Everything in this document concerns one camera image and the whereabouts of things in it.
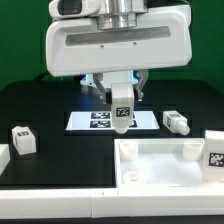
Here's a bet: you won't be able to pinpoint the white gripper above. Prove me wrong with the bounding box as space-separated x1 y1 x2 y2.
46 5 192 104

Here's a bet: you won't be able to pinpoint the white square tabletop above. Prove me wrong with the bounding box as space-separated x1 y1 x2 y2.
114 138 204 188

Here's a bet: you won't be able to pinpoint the white sheet with tags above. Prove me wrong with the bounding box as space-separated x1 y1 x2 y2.
66 111 159 131

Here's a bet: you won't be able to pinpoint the white front fence bar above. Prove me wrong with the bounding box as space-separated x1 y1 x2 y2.
0 184 224 219

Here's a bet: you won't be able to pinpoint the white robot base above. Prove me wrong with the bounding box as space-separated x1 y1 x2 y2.
80 71 138 89

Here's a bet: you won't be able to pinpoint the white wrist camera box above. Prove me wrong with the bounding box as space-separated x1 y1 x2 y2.
48 0 101 20

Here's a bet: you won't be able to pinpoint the white left fence piece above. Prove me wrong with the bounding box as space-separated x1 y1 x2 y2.
0 144 10 175

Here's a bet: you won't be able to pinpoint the black cables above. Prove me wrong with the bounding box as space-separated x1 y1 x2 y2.
33 71 51 82

